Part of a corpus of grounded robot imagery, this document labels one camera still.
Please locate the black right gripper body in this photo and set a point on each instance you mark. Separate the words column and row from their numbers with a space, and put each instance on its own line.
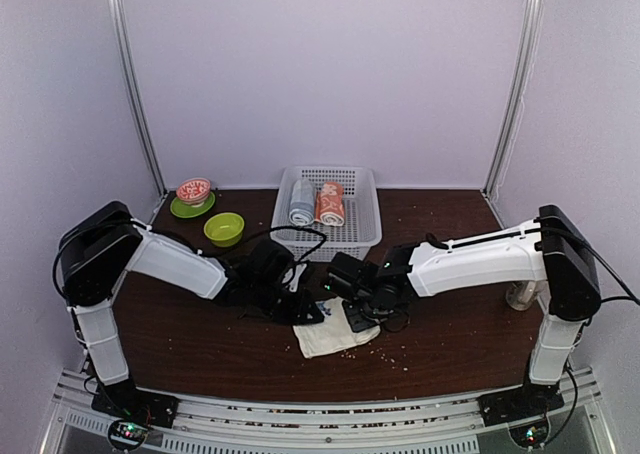
column 368, row 316

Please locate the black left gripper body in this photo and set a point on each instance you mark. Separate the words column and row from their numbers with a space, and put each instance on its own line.
column 286, row 311

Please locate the cream white towel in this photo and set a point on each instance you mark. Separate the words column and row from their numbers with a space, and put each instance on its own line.
column 333, row 334

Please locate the white perforated plastic basket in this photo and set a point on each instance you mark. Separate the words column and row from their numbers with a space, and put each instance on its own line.
column 362, row 229

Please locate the orange bunny pattern towel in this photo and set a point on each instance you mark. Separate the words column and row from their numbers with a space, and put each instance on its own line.
column 329, row 207

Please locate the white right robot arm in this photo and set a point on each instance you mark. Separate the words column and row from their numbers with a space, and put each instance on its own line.
column 548, row 251

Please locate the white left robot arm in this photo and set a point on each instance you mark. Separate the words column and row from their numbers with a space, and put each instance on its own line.
column 100, row 251

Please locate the rolled light blue towel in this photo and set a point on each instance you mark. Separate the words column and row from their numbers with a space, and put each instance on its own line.
column 302, row 203

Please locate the green plastic bowl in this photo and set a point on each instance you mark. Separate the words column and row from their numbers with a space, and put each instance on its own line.
column 224, row 229

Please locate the red white patterned bowl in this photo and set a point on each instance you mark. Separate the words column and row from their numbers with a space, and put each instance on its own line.
column 194, row 191

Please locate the green plastic plate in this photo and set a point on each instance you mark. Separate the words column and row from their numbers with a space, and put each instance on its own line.
column 181, row 210

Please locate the cream patterned cup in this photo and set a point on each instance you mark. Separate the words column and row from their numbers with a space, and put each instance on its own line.
column 521, row 295

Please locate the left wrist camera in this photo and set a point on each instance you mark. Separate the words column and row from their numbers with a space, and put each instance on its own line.
column 296, row 276

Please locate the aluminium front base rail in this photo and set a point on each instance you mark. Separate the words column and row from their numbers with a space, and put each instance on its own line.
column 444, row 424

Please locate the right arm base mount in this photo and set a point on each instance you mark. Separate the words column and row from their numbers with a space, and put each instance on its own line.
column 525, row 410

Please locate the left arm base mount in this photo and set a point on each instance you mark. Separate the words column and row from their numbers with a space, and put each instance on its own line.
column 136, row 413

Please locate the right aluminium frame post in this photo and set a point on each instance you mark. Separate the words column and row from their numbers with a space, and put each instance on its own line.
column 515, row 101

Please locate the aluminium frame post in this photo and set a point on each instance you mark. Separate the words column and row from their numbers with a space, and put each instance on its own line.
column 133, row 95
column 515, row 101

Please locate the left aluminium frame post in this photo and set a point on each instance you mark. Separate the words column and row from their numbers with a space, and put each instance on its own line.
column 133, row 95

